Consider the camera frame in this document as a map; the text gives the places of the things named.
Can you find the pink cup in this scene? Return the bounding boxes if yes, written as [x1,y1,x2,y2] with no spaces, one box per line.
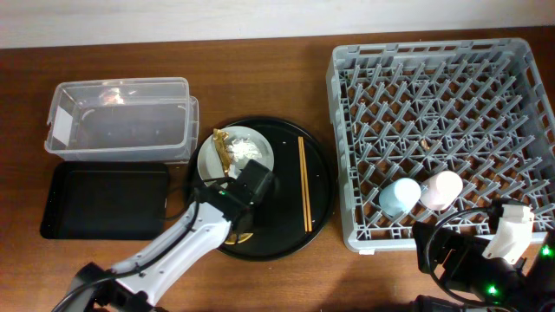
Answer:
[420,171,463,211]

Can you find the blue cup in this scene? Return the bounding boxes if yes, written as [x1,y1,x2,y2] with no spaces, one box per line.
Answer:
[378,178,421,217]

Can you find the yellow bowl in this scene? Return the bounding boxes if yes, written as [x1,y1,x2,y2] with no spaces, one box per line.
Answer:
[224,232,253,245]

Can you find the gold brown snack wrapper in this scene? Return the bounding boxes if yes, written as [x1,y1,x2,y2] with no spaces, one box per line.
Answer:
[212,128,232,176]

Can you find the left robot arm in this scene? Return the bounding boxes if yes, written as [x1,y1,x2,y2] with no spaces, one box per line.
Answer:
[53,160,274,311]

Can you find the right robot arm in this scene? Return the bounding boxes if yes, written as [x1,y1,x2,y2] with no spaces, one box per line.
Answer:
[412,198,554,311]

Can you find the grey dishwasher rack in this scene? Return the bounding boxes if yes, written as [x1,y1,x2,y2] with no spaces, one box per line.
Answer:
[326,38,554,255]

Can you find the round black serving tray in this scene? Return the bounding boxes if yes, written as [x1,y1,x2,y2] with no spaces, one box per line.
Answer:
[183,115,336,263]

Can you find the wooden chopstick left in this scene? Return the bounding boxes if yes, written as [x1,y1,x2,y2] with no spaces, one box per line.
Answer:
[297,136,309,233]

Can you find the wooden chopstick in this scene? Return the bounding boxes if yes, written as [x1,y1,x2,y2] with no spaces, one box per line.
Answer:
[303,138,312,233]
[297,136,309,233]

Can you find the wooden chopstick right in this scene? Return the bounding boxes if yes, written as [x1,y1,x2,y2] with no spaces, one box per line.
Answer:
[303,138,312,233]

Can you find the crumpled white tissue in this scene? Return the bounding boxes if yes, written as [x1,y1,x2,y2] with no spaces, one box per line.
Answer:
[226,139,262,162]

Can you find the grey plate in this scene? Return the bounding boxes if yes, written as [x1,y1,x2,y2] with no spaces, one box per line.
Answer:
[197,126,274,185]

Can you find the clear plastic bin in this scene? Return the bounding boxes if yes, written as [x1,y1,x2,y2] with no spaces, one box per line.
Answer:
[44,77,199,164]

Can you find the black rectangular tray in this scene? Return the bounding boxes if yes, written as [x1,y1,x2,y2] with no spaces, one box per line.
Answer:
[40,161,170,240]

